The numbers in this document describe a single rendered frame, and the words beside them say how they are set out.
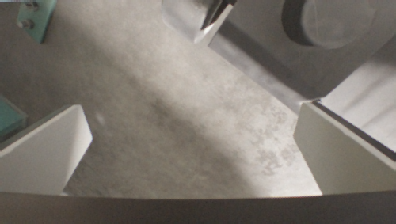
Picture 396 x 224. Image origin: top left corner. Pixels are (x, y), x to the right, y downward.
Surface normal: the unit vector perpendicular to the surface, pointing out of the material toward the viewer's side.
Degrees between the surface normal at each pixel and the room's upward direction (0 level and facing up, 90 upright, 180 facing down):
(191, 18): 37
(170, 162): 0
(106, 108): 0
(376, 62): 0
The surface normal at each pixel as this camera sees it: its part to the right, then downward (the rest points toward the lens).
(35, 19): -0.20, 0.47
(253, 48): -0.53, 0.81
